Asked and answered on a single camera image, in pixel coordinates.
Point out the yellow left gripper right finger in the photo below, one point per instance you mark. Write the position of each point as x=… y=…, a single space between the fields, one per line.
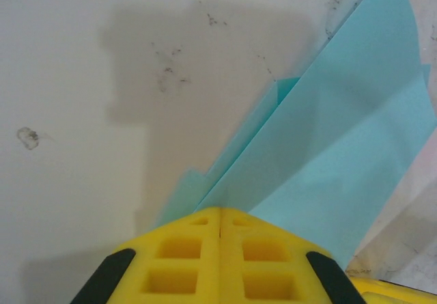
x=273 y=276

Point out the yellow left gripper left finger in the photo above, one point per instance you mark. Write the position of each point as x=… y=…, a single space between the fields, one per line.
x=170 y=276

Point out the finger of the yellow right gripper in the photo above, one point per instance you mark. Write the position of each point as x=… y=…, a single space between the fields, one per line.
x=392 y=293

